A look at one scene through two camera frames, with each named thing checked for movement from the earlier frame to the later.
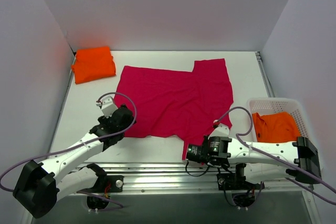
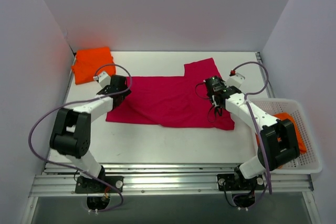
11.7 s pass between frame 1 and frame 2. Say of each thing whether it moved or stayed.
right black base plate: stayed
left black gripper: moved
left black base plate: stayed
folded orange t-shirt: stayed
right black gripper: moved
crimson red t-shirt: moved
